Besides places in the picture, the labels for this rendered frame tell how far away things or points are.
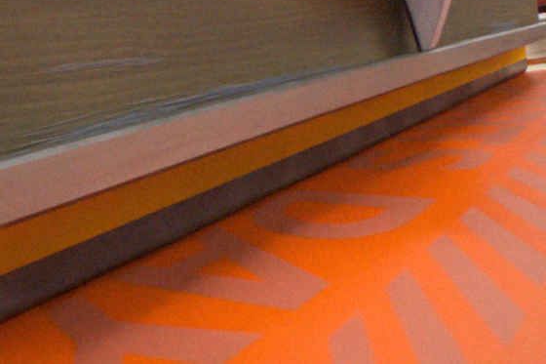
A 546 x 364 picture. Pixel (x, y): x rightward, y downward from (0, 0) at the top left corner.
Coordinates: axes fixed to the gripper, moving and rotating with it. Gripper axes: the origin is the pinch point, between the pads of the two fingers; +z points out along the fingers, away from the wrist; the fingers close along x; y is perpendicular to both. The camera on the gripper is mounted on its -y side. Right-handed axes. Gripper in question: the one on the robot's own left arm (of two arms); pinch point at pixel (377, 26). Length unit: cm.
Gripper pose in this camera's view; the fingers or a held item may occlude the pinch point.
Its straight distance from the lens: 19.2
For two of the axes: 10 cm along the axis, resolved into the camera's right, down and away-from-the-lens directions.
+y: -6.9, 3.1, -6.5
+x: 6.8, -0.1, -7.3
